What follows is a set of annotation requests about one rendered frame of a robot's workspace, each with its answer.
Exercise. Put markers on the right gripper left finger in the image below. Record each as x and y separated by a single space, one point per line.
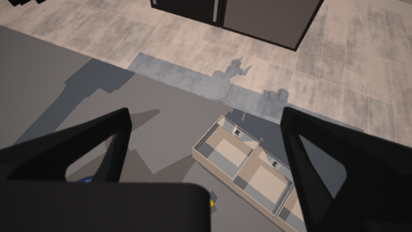
48 157

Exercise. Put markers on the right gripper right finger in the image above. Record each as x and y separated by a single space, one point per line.
378 183

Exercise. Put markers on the row of three labelled bins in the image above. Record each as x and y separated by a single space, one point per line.
265 182

